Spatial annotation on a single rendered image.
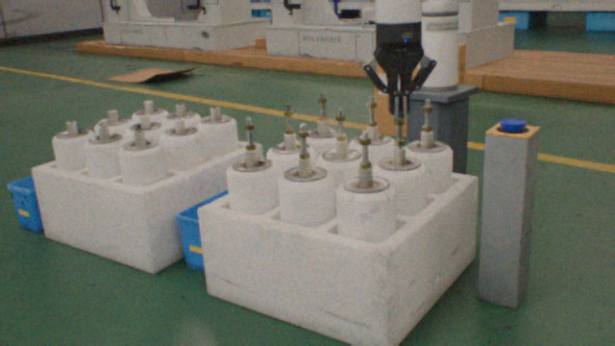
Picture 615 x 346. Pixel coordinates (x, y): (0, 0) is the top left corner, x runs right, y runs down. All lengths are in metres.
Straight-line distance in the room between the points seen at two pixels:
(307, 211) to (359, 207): 0.11
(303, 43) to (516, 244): 2.83
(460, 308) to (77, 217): 0.85
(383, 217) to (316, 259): 0.13
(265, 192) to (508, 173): 0.41
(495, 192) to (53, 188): 0.97
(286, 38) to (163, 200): 2.67
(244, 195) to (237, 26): 3.49
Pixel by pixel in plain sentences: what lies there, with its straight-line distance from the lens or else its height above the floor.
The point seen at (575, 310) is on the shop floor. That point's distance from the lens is 1.15.
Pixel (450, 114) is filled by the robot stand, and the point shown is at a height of 0.25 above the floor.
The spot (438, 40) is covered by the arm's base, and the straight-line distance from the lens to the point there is 1.41.
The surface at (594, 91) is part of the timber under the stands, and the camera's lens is 2.79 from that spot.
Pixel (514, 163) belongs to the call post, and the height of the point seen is 0.27.
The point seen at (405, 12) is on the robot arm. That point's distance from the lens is 0.97.
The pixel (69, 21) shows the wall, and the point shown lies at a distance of 7.78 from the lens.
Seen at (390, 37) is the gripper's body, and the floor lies 0.47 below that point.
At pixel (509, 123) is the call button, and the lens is 1.02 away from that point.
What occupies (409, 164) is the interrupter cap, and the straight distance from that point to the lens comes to 1.05.
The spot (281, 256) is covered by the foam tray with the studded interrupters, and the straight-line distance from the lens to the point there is 1.01.
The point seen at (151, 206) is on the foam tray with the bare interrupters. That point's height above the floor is 0.15.
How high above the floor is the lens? 0.58
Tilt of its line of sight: 18 degrees down
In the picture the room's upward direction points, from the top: 3 degrees counter-clockwise
